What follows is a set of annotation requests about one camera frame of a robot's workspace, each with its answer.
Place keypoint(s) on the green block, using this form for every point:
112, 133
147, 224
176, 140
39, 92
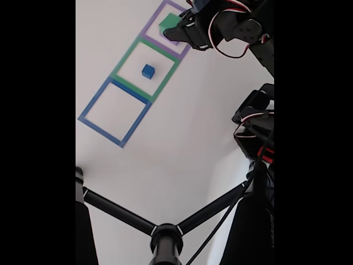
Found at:
168, 23

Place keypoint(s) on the camera board with blue mount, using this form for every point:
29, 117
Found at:
200, 4

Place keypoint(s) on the red clamp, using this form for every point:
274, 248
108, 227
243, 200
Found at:
267, 158

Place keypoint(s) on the green tape square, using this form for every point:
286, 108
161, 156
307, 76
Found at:
125, 58

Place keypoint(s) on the black camera tripod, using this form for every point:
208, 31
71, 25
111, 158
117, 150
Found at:
165, 243

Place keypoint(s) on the small blue cube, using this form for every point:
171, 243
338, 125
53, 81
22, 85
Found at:
148, 71

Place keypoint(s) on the purple tape square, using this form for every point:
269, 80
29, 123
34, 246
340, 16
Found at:
161, 46

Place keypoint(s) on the blue tape square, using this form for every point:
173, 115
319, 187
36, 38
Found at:
100, 132

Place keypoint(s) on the purple block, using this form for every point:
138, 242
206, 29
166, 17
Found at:
175, 42

